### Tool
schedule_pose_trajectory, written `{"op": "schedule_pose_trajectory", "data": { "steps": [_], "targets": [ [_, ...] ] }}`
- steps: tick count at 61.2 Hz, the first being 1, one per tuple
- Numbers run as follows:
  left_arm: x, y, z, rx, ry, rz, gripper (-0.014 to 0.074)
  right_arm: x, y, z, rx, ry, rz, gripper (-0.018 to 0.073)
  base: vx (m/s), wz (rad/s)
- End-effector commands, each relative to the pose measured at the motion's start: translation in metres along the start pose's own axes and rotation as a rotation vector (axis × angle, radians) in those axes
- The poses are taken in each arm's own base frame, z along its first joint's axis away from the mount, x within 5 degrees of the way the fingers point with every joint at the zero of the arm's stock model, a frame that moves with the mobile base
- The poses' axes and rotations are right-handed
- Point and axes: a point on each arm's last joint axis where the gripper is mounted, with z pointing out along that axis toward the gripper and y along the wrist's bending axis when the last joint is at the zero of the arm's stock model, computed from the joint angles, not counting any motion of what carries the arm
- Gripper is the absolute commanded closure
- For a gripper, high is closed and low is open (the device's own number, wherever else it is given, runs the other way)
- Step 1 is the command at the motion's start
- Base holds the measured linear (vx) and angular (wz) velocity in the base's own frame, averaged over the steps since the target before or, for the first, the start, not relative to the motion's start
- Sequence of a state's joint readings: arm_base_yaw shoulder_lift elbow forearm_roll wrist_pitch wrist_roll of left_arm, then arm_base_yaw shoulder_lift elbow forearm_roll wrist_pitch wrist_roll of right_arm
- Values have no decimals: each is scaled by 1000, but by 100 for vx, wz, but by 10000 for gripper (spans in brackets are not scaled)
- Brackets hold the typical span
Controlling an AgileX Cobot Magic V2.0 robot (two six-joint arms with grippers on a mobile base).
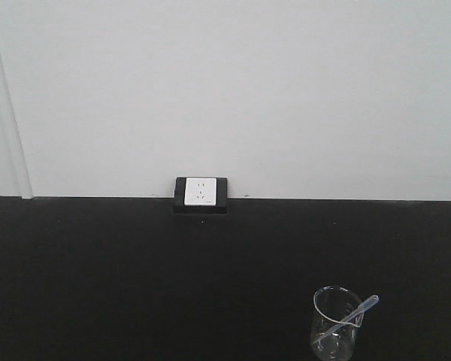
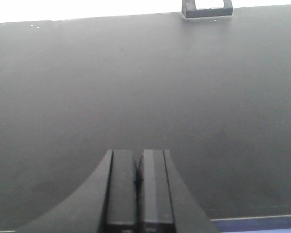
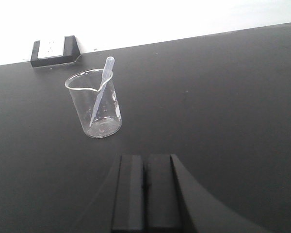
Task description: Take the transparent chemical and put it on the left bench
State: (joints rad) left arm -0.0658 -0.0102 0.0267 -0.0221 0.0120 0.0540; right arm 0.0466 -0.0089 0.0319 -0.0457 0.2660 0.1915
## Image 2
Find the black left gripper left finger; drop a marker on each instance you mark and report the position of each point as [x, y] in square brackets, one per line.
[104, 203]

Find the black framed wall socket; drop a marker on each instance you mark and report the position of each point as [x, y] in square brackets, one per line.
[189, 10]

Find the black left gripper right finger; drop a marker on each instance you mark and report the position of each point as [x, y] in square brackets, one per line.
[165, 205]

